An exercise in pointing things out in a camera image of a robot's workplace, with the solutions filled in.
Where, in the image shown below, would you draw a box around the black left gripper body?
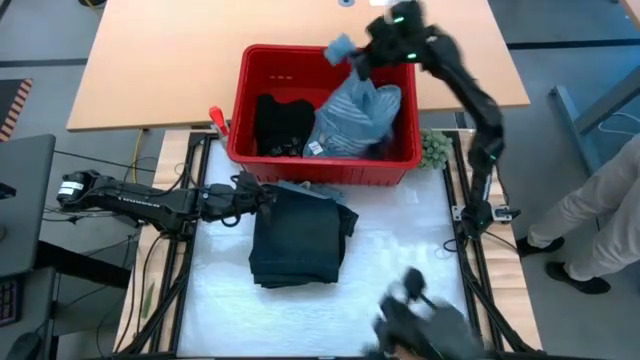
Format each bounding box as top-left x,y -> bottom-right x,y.
234,170 -> 275,226

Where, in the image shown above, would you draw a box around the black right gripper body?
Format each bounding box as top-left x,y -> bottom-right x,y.
367,0 -> 444,69

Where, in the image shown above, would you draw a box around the blue striped garment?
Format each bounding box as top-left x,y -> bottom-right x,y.
303,32 -> 404,160

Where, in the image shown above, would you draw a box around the dark blue denim jeans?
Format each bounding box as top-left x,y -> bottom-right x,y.
248,183 -> 360,290

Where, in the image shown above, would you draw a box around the black garment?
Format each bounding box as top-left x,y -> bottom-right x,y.
253,93 -> 318,159

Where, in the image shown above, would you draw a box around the red plastic bin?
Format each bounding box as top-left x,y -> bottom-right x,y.
226,43 -> 424,187

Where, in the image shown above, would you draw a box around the green pen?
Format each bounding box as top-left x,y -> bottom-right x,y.
140,282 -> 157,320

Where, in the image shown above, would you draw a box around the light brown wooden desk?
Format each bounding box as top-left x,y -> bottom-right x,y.
66,0 -> 531,132

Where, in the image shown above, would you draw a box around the grey metal table leg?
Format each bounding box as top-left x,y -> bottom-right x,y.
549,64 -> 640,181

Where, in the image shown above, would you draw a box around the black orange striped floor mat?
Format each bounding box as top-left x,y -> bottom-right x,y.
0,78 -> 34,144

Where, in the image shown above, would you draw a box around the dark keyboard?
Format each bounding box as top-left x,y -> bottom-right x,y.
0,277 -> 24,327

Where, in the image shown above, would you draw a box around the person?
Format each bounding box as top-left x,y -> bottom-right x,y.
514,134 -> 640,296

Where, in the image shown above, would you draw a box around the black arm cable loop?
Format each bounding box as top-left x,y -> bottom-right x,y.
218,209 -> 243,229

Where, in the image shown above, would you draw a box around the yellow cable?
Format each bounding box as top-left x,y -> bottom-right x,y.
130,128 -> 149,169

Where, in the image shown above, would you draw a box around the white cable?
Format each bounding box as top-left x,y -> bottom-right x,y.
597,110 -> 640,137

